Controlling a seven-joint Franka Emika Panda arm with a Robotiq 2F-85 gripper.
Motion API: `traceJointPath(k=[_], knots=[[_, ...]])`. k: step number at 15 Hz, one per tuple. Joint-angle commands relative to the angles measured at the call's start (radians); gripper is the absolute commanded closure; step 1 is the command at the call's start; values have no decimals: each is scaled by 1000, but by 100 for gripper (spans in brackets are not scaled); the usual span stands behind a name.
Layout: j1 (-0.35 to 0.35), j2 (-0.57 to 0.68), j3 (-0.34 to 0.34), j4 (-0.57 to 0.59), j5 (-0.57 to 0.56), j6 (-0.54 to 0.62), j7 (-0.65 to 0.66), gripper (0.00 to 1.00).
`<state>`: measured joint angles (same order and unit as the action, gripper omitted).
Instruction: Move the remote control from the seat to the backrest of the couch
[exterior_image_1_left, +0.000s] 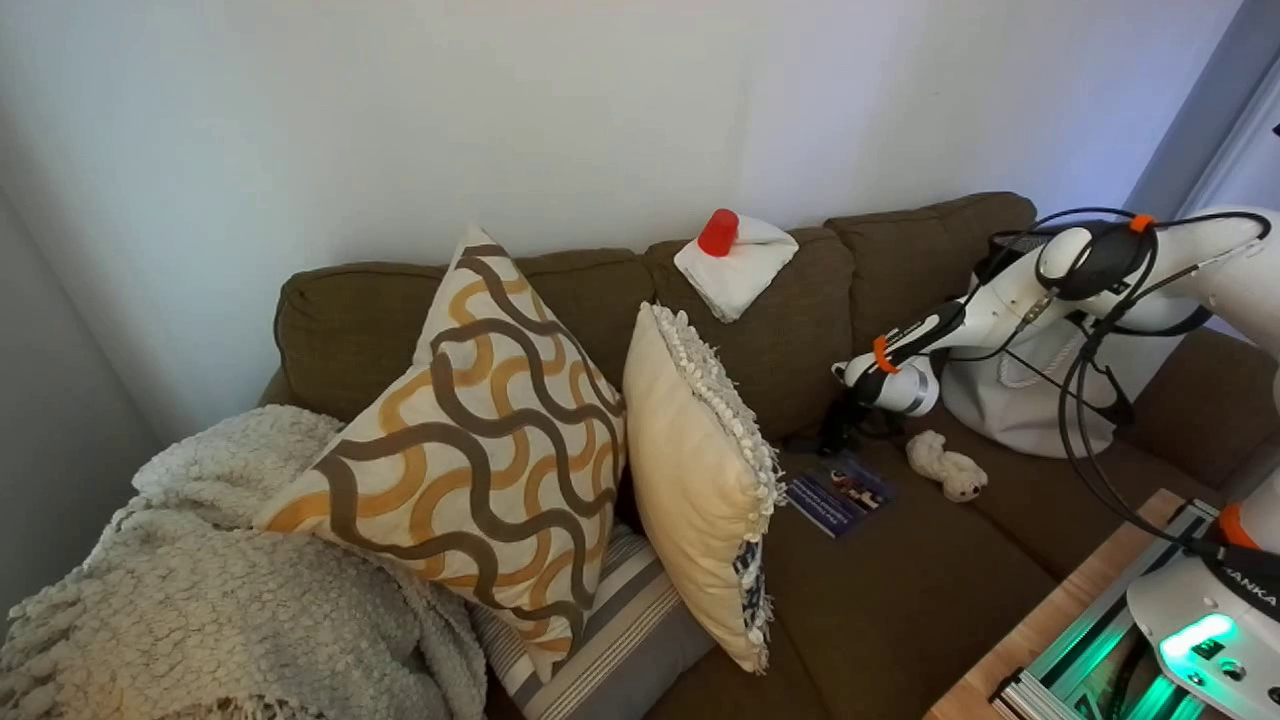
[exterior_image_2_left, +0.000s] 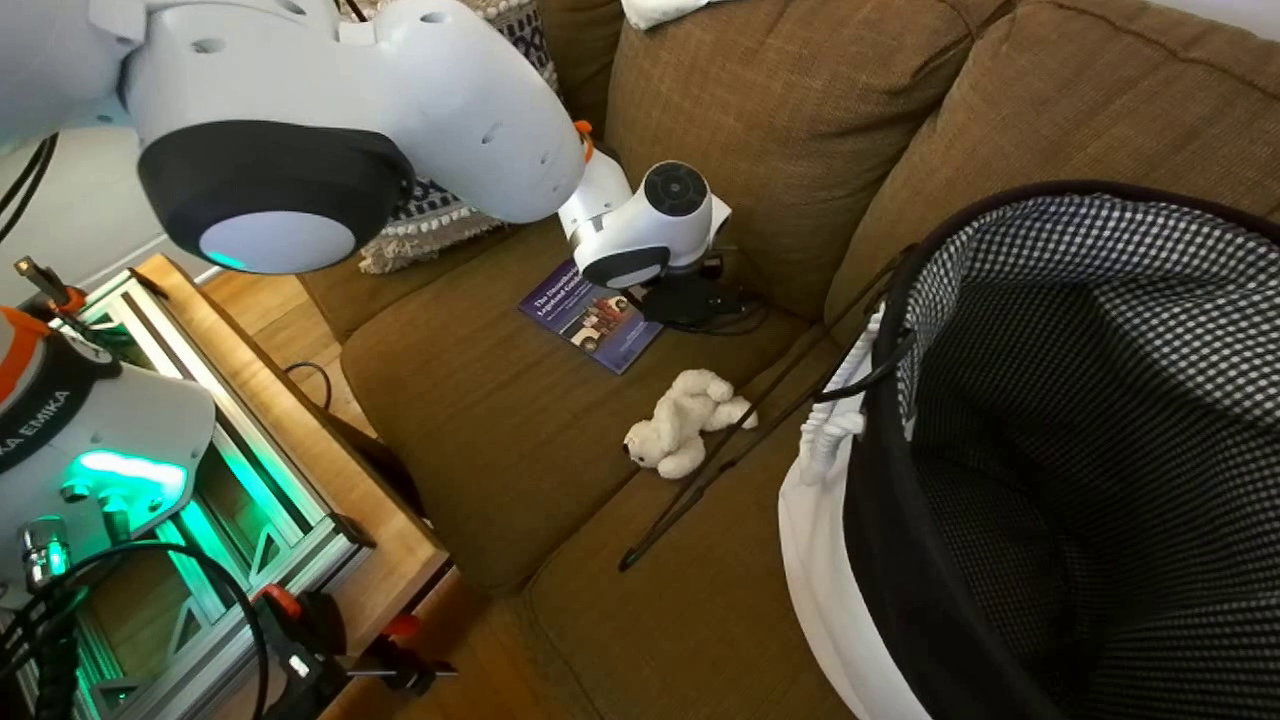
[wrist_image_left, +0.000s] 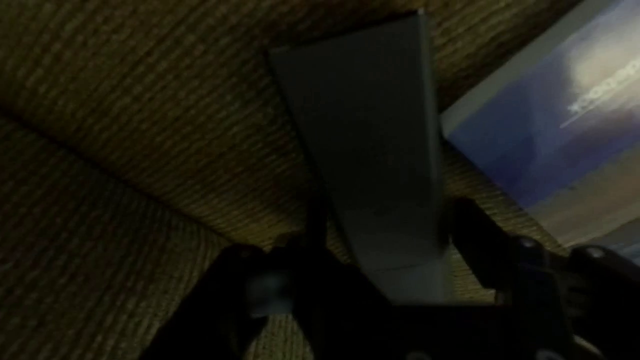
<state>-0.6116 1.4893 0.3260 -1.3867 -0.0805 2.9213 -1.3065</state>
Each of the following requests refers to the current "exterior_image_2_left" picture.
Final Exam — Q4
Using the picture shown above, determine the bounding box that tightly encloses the wooden table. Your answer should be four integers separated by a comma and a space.
78, 253, 460, 720

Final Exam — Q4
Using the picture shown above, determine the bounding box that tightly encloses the thin black cable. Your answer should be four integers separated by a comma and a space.
282, 354, 341, 421

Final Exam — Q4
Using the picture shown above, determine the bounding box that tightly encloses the orange black clamp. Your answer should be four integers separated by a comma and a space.
347, 609, 448, 701
255, 580, 351, 674

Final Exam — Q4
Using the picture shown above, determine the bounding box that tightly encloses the blue paperback book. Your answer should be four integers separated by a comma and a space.
518, 257, 670, 381

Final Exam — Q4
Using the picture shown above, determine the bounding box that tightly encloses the aluminium mount frame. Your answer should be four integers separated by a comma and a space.
74, 268, 376, 720

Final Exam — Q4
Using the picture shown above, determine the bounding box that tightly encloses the brown fabric couch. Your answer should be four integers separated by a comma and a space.
297, 0, 1280, 720

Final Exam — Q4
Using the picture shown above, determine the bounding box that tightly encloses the white black mesh laundry hamper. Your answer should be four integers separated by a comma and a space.
618, 176, 1280, 720

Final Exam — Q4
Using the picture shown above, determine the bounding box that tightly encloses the black cable bundle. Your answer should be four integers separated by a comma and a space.
0, 535, 278, 720

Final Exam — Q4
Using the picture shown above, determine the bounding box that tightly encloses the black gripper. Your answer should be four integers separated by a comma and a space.
637, 257, 754, 336

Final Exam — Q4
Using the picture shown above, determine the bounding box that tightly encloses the white teddy bear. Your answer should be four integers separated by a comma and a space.
622, 363, 760, 482

